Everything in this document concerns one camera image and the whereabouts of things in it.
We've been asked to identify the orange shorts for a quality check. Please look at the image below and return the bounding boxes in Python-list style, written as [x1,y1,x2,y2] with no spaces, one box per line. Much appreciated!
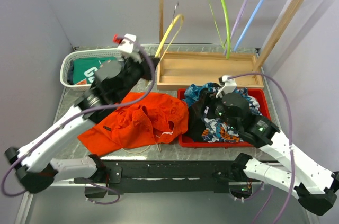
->
[77,92,189,156]

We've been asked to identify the green folded shirt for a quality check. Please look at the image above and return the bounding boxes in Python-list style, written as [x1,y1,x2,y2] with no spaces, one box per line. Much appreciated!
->
[67,57,116,85]

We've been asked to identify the green clothes hanger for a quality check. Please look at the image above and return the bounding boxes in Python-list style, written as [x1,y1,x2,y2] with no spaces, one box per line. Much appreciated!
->
[207,0,231,59]

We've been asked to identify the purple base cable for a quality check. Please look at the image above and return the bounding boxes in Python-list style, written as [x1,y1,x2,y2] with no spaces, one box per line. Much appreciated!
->
[82,178,121,205]

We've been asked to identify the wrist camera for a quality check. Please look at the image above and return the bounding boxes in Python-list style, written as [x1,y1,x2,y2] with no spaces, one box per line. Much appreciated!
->
[216,75,237,98]
[113,34,137,54]

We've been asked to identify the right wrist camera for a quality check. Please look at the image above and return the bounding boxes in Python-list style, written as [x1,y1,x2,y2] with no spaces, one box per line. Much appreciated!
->
[216,75,237,98]

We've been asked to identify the red plastic tray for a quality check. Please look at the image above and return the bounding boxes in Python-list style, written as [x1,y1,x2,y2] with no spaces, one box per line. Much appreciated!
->
[177,88,271,148]

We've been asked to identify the blue patterned shorts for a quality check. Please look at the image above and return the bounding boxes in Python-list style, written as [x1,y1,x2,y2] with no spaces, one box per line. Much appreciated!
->
[182,82,263,144]

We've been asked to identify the yellow clothes hanger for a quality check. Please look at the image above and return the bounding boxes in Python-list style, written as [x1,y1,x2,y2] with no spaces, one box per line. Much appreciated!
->
[154,1,185,59]

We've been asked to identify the blue clothes hanger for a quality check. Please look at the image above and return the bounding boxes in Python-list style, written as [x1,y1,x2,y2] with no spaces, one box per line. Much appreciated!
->
[234,0,264,52]

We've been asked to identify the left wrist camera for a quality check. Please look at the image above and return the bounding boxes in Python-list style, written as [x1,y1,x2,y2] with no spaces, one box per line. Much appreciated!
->
[113,34,137,54]

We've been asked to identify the black garment in tray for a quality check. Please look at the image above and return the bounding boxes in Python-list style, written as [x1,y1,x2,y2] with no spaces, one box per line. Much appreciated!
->
[185,88,209,142]

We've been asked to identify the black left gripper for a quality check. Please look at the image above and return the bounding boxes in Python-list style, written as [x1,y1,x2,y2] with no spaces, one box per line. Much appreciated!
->
[114,50,160,102]

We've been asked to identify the purple clothes hanger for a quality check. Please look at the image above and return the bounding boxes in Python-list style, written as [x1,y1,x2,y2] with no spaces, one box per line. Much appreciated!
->
[225,0,248,44]

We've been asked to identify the wooden hanger rack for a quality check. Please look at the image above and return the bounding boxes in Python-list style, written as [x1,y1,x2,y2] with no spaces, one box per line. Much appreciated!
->
[157,0,304,90]

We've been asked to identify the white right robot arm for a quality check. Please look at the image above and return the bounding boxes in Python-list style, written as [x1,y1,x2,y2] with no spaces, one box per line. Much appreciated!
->
[212,92,338,216]

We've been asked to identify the white perforated plastic basket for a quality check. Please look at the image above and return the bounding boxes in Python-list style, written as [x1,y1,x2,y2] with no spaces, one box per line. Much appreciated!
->
[59,48,123,92]

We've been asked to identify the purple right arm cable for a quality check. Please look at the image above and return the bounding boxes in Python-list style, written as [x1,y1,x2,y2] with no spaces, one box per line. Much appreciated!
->
[227,72,296,224]

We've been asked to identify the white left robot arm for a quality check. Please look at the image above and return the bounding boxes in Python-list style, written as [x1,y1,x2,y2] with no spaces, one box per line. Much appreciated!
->
[5,57,160,194]

